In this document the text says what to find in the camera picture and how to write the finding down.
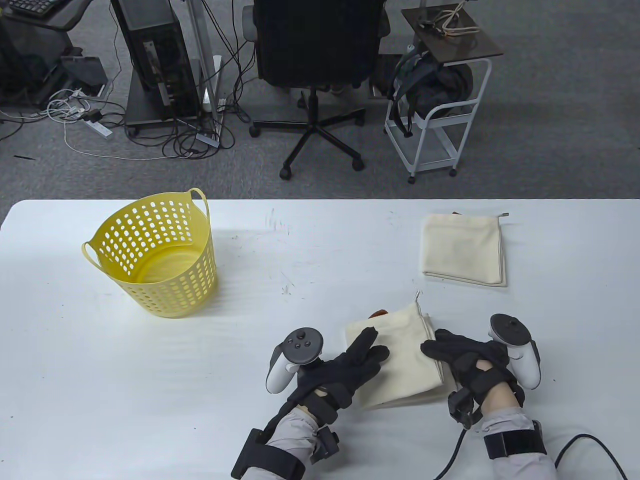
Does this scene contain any person's left hand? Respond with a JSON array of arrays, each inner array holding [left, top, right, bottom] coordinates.
[[287, 327, 391, 426]]

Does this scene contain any person's right hand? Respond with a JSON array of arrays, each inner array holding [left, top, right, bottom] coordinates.
[[421, 329, 526, 426]]

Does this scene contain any cream tote bag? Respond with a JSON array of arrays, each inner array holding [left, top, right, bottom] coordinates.
[[346, 290, 457, 412]]

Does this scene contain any flower print canvas bag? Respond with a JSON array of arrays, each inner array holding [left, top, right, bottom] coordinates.
[[421, 212, 511, 288]]

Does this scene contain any person's left forearm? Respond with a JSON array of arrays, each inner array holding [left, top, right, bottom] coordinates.
[[264, 404, 321, 480]]

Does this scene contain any black white left controller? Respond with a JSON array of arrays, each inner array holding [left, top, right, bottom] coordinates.
[[265, 327, 324, 395]]

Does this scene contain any black white controller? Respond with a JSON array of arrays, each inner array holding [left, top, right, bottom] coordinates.
[[489, 313, 542, 391], [265, 327, 324, 395]]

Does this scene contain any black white right controller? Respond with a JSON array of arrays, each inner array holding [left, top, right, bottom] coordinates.
[[489, 313, 542, 391]]

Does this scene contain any black right wrist band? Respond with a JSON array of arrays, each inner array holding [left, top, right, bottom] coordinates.
[[482, 420, 549, 461]]

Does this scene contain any black wrist band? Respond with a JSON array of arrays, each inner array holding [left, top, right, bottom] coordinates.
[[231, 429, 307, 480], [482, 420, 549, 461]]

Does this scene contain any black left wrist band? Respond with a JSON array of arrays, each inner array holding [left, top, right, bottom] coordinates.
[[231, 429, 307, 480]]

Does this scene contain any yellow plastic basket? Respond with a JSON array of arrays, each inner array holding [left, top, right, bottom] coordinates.
[[82, 187, 218, 319]]

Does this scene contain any black backpack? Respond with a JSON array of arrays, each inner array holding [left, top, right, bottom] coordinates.
[[387, 52, 473, 138]]

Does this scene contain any white rolling cart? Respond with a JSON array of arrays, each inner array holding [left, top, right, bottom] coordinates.
[[384, 4, 505, 185]]

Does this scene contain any black office chair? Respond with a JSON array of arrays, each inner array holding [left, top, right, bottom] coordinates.
[[242, 0, 391, 181]]

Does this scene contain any white power strip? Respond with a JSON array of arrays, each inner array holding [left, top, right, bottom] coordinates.
[[82, 119, 114, 141]]

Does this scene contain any black computer tower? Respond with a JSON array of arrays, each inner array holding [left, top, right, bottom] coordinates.
[[111, 0, 201, 126]]

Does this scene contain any black keyboard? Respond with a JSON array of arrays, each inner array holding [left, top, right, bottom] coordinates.
[[9, 0, 58, 16]]

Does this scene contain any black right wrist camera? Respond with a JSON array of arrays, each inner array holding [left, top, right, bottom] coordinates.
[[447, 390, 484, 430]]

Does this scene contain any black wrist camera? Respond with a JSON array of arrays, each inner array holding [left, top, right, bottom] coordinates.
[[311, 425, 341, 464], [447, 390, 484, 430]]

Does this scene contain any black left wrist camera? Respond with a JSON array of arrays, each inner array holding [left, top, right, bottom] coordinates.
[[311, 425, 341, 464]]

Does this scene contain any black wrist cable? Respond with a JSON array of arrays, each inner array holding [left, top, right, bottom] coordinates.
[[432, 429, 628, 480]]

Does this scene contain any beige coiled cable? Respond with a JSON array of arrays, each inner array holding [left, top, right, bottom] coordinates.
[[419, 2, 481, 38]]

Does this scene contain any aluminium floor post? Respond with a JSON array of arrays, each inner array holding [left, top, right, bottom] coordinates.
[[186, 0, 223, 143]]

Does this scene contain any black standing desk frame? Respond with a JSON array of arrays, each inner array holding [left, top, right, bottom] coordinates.
[[0, 0, 108, 107]]

